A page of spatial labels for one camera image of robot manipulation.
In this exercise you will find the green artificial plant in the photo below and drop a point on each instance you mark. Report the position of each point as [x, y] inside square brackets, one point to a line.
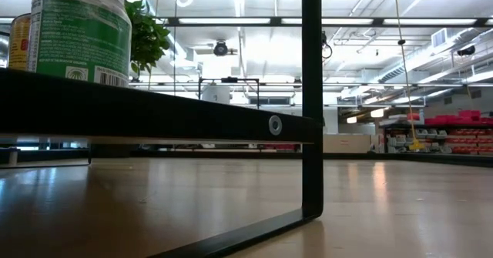
[148, 38]

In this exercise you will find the white cylinder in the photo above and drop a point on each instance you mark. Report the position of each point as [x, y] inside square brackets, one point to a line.
[215, 94]

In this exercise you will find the rack with red bins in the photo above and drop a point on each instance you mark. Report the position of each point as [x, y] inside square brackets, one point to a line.
[462, 138]

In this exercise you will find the beige cabinet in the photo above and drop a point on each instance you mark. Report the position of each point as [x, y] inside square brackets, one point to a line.
[346, 143]

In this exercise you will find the white air vent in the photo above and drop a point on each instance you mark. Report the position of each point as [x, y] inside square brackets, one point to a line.
[443, 36]

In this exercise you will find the black aluminium table frame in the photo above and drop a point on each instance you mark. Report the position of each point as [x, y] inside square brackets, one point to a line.
[423, 158]

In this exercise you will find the amber bottle with yellow cap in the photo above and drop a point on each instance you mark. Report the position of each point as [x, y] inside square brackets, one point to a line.
[19, 42]

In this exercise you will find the white-capped bottle with printed label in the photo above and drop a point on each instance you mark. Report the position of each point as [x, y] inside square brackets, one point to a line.
[84, 31]

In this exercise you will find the black metal shelf frame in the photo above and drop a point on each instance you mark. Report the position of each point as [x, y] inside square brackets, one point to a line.
[115, 111]

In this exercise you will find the black metal stand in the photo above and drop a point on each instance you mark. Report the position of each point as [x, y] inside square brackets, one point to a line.
[229, 79]

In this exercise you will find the black ceiling spot lamp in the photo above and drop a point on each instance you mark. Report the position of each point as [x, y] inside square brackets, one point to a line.
[325, 38]
[466, 50]
[220, 48]

